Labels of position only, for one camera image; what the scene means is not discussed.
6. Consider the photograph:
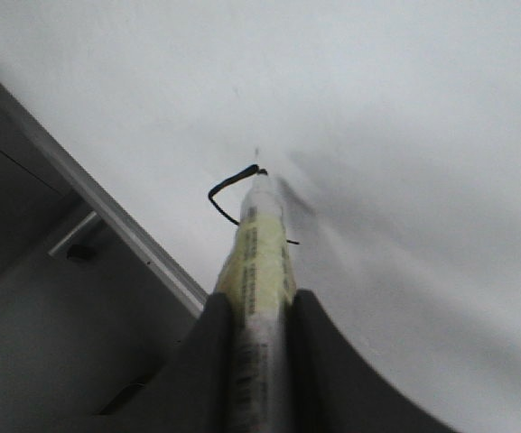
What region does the white glossy whiteboard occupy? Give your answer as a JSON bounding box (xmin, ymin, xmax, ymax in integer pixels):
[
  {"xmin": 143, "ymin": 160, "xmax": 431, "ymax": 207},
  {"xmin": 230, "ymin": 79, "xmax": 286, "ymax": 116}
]
[{"xmin": 0, "ymin": 1, "xmax": 521, "ymax": 432}]

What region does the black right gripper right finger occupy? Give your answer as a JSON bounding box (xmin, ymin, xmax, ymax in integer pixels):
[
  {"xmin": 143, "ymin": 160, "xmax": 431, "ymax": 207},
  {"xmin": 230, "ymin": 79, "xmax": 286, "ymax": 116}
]
[{"xmin": 286, "ymin": 290, "xmax": 453, "ymax": 432}]

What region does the grey aluminium whiteboard tray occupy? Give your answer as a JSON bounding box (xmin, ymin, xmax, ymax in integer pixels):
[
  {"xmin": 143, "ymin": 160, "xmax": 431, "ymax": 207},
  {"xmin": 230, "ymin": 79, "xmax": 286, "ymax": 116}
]
[{"xmin": 0, "ymin": 83, "xmax": 208, "ymax": 317}]

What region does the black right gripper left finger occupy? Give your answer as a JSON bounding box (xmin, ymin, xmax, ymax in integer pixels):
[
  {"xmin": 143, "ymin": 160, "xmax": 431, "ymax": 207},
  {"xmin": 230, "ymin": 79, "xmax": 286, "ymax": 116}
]
[{"xmin": 77, "ymin": 294, "xmax": 233, "ymax": 432}]

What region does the white marker with yellow tape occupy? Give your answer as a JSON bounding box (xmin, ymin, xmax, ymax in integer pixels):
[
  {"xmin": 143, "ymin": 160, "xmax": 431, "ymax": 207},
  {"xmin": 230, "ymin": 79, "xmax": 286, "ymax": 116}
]
[{"xmin": 209, "ymin": 164, "xmax": 296, "ymax": 432}]

